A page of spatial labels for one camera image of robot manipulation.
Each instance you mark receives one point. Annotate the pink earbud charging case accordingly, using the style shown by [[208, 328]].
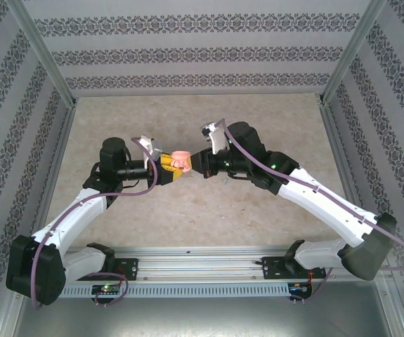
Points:
[[181, 154]]

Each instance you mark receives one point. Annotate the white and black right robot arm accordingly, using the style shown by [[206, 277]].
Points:
[[321, 203]]

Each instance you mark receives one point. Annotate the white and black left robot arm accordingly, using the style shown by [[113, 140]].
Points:
[[75, 214]]

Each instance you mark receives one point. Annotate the grey metal sheet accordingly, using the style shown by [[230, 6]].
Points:
[[201, 319]]

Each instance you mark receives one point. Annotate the aluminium table side rail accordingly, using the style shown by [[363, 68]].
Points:
[[347, 158], [58, 154]]

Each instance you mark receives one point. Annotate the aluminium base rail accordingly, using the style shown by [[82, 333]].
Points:
[[201, 261]]

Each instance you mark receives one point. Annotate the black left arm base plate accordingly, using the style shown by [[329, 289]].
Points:
[[129, 267]]

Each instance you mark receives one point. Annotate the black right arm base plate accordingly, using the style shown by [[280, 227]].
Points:
[[273, 267]]

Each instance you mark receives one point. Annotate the aluminium frame post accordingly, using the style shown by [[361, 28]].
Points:
[[43, 52], [351, 52]]

